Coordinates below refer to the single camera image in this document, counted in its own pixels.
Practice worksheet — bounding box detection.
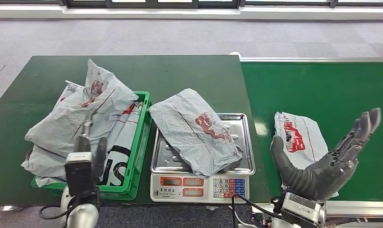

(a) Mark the grey package with red logo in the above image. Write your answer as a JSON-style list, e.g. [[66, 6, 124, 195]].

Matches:
[[148, 88, 243, 180]]

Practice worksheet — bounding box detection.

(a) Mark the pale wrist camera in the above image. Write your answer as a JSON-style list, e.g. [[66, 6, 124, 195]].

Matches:
[[64, 152, 98, 198], [280, 191, 326, 228]]

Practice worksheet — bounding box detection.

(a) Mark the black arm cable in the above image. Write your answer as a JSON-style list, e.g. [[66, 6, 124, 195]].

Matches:
[[230, 194, 284, 228], [38, 195, 83, 221]]

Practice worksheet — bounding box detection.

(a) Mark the white electronic scale body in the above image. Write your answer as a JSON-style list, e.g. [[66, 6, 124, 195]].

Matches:
[[150, 172, 251, 205]]

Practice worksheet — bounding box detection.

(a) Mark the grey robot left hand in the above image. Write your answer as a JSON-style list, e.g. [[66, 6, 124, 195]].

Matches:
[[74, 121, 108, 187]]

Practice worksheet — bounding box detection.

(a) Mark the large grey red-print package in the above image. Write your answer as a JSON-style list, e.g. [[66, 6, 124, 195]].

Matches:
[[24, 58, 139, 155]]

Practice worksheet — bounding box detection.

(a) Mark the steel scale tray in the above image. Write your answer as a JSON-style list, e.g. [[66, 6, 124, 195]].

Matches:
[[150, 113, 256, 176]]

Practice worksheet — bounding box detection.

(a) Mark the white power cable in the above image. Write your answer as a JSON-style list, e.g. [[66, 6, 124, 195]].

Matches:
[[228, 205, 259, 228]]

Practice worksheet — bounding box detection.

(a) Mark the green conveyor belt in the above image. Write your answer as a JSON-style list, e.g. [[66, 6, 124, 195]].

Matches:
[[228, 51, 383, 221]]

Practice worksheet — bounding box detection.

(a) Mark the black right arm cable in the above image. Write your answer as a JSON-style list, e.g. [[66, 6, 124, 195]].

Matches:
[[230, 194, 284, 228]]

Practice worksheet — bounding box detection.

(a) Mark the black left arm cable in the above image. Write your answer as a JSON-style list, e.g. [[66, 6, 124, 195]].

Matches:
[[38, 195, 83, 221]]

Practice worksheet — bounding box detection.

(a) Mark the grey package with black letters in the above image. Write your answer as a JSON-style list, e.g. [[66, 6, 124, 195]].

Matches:
[[97, 101, 144, 187]]

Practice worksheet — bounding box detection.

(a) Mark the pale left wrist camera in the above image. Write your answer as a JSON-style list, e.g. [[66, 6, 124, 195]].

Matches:
[[64, 152, 98, 198]]

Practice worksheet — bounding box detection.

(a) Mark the white package with red logo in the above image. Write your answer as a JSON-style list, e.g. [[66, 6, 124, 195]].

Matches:
[[274, 111, 340, 200]]

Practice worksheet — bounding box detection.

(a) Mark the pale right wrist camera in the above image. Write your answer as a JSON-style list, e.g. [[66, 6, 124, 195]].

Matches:
[[280, 191, 326, 228]]

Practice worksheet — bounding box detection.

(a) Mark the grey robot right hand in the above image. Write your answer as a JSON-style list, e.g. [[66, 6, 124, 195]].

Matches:
[[269, 107, 382, 203]]

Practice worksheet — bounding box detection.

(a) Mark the green plastic crate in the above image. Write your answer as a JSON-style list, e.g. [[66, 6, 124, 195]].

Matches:
[[31, 91, 152, 201]]

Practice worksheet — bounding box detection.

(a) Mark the plain crumpled grey package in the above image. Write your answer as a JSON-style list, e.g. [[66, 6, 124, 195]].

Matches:
[[20, 144, 69, 188]]

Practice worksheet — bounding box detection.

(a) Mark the grey package with QR label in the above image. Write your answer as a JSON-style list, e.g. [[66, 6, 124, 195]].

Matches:
[[54, 80, 85, 106]]

